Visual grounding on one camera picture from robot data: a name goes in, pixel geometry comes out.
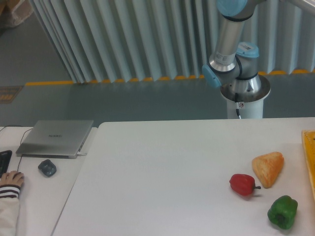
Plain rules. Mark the person's right hand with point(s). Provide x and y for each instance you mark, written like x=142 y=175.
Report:
x=7 y=179

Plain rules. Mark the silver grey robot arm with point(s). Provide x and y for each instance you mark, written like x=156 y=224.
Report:
x=231 y=49

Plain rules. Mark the red bell pepper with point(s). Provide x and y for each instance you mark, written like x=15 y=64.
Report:
x=243 y=184

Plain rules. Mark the green bell pepper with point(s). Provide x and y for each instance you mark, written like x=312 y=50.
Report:
x=282 y=212

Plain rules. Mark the striped cuff cream sleeve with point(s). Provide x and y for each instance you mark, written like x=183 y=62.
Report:
x=9 y=209

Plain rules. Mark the black keyboard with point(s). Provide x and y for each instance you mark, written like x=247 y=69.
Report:
x=5 y=157

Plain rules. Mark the dark earbuds case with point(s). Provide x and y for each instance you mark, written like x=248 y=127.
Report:
x=47 y=167

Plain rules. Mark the silver closed laptop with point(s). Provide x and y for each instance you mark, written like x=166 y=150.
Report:
x=55 y=138

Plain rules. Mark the white laptop plug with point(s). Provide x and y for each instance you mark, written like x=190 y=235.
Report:
x=81 y=154

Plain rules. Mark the white corrugated partition screen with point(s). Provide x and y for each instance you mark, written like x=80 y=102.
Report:
x=152 y=39

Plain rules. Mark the cardboard box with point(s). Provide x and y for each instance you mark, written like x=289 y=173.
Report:
x=14 y=12

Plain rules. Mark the orange bread wedge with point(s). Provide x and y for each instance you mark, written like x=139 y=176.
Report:
x=267 y=167

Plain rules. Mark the yellow woven basket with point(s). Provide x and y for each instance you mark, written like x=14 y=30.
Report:
x=308 y=142

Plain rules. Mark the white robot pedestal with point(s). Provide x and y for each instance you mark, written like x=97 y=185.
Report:
x=245 y=98

